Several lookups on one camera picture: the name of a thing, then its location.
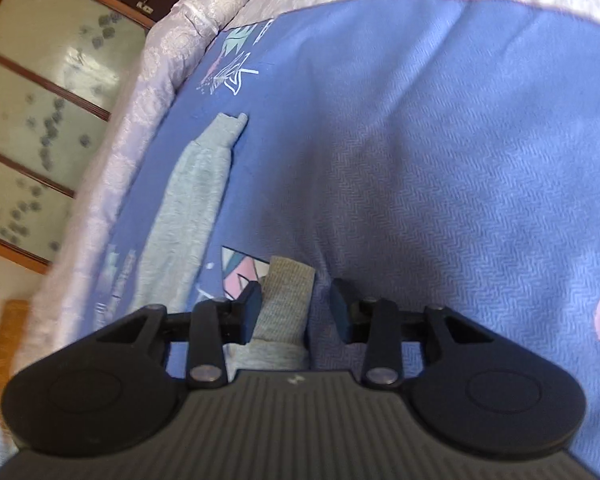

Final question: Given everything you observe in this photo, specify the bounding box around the blue printed bedsheet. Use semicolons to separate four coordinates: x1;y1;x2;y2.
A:
94;0;600;471

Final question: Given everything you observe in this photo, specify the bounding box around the white quilted bedspread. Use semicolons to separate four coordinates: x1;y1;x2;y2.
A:
12;0;600;383

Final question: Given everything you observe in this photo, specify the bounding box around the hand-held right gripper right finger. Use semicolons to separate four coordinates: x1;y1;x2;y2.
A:
329;278;496;391

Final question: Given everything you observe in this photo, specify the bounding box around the beige towel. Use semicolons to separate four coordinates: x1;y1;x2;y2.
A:
130;112;317;373

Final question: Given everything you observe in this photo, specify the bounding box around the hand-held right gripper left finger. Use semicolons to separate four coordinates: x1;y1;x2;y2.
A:
96;280;263;392

